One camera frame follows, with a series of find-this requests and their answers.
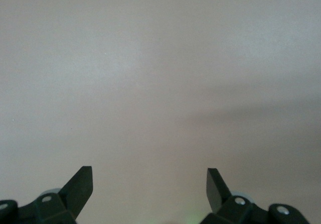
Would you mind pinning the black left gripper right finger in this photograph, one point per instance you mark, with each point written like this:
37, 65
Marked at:
218, 199

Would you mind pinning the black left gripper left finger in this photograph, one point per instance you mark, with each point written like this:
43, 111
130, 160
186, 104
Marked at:
75, 196

